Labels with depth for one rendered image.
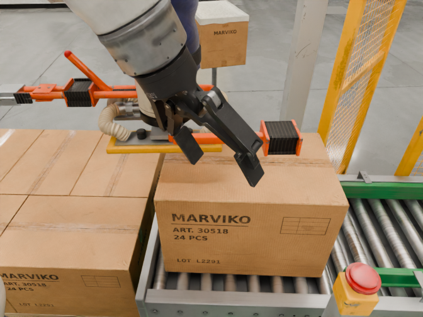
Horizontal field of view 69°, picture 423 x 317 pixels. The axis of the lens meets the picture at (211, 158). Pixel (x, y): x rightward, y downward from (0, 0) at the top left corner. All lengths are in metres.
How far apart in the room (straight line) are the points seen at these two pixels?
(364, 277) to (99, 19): 0.67
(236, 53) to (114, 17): 2.45
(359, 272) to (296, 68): 1.45
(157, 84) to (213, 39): 2.30
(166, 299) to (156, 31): 0.98
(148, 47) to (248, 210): 0.72
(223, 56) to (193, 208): 1.92
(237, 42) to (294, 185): 1.88
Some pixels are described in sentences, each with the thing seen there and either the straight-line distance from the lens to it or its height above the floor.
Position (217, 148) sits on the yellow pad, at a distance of 0.90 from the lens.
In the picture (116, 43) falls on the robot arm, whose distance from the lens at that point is 0.36.
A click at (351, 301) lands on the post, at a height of 0.99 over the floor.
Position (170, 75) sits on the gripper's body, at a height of 1.49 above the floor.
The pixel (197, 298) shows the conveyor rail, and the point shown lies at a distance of 1.17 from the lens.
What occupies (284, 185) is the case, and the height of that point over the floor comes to 0.95.
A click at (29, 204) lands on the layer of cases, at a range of 1.74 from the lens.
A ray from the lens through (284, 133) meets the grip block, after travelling 0.73.
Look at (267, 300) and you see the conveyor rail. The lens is 1.19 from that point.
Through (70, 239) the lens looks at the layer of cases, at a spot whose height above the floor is 0.54.
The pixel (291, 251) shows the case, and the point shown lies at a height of 0.71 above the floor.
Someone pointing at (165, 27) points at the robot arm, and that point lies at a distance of 0.35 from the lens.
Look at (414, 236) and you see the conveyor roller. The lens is 1.63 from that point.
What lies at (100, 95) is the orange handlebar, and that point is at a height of 1.22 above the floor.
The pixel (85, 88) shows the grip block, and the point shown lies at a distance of 1.01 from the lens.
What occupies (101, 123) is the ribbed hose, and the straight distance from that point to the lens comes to 0.96.
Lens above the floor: 1.64
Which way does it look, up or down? 38 degrees down
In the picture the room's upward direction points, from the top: straight up
